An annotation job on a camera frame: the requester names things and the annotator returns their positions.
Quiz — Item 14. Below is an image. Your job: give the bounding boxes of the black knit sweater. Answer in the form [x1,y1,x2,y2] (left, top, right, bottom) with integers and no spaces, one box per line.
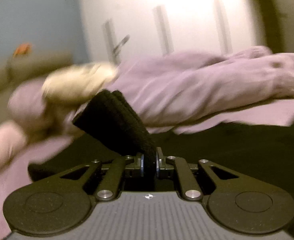
[27,89,294,230]

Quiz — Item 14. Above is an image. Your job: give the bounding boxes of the purple duvet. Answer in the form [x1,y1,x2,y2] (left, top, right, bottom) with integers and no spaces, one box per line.
[69,45,294,136]

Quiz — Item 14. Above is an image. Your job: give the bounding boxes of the cream plush pillow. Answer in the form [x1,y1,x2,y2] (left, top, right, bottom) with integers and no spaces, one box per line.
[42,62,118,105]

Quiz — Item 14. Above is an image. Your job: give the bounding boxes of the purple pillow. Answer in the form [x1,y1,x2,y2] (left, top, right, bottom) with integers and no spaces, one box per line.
[7,77,83,138]

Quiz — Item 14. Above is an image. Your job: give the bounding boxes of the pink bolster pillow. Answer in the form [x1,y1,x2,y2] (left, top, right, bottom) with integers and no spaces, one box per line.
[0,120,28,171]

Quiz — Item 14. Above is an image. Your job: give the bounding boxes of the white wardrobe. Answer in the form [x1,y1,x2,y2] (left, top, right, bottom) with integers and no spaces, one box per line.
[79,0,264,63]

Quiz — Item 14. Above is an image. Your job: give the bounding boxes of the purple bed sheet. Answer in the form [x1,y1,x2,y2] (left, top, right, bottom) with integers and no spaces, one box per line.
[0,97,294,240]

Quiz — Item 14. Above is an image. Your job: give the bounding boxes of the grey upholstered headboard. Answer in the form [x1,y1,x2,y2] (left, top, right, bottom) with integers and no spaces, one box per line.
[0,51,73,124]

